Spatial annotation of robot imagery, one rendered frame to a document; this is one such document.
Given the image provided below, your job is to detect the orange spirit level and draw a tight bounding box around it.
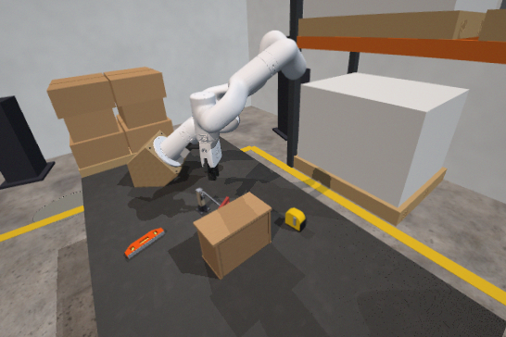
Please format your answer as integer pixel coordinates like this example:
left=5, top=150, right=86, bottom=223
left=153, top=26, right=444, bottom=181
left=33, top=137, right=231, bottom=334
left=124, top=229, right=165, bottom=258

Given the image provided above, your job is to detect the yellow tape measure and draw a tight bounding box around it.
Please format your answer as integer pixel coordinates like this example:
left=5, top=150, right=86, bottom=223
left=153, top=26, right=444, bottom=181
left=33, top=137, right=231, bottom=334
left=285, top=208, right=306, bottom=232

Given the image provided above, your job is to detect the tan wooden cabinet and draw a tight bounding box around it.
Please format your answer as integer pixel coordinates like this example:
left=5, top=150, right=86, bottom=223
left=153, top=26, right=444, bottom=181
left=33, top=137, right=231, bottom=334
left=193, top=192, right=272, bottom=280

